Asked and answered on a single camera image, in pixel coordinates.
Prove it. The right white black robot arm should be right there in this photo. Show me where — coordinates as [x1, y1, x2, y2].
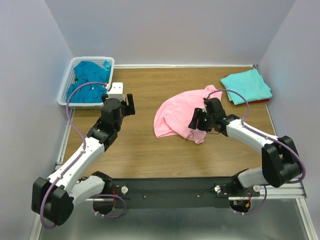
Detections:
[188, 98, 305, 197]

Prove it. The folded teal t shirt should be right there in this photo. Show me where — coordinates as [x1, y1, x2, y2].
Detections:
[220, 68, 273, 102]

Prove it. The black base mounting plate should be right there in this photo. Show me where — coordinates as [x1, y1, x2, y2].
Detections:
[92, 176, 261, 215]

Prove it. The blue t shirt in basket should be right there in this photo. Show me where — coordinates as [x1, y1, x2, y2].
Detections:
[66, 61, 111, 104]

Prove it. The pink t shirt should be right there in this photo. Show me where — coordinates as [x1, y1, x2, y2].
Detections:
[153, 84, 216, 144]

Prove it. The white plastic basket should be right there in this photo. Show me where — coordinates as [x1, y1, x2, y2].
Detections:
[57, 56, 115, 109]

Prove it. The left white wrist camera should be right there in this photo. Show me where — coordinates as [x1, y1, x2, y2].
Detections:
[106, 82, 125, 101]

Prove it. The light teal cloth in basket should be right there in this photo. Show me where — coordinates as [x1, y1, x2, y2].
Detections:
[102, 60, 112, 72]

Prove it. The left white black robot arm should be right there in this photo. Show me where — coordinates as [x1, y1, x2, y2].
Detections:
[31, 93, 136, 229]

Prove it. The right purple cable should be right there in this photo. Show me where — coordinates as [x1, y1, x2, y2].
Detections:
[204, 89, 307, 186]

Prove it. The aluminium frame rail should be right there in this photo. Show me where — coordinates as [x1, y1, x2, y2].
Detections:
[266, 183, 307, 200]

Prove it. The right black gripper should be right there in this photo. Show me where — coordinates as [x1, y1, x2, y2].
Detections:
[187, 107, 215, 132]

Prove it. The folded red t shirt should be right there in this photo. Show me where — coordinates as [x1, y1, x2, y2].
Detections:
[248, 98, 270, 104]

